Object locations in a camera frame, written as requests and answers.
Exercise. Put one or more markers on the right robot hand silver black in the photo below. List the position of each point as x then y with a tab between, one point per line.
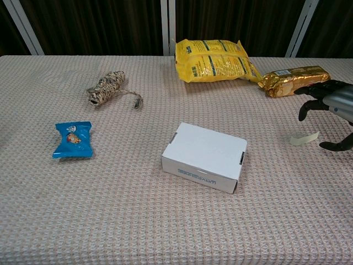
337	100

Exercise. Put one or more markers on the white cardboard box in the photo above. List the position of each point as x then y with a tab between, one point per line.
204	149

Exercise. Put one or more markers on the gold foil biscuit pack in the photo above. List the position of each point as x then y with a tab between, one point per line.
295	80

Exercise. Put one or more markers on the yellow snack bag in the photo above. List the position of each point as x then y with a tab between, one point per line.
212	63

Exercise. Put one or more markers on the jute twine roll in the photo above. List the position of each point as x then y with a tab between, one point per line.
106	87

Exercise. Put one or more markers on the pink waffle tablecloth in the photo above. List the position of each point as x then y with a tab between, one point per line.
124	215

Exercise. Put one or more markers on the black pleated curtain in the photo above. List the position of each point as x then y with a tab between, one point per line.
96	25

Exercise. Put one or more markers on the blue candy packet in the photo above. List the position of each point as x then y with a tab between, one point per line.
73	139

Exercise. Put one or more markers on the white slanted frame post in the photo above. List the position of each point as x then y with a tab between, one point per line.
23	26
302	27

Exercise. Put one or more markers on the white upright frame post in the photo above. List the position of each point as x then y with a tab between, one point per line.
167	25

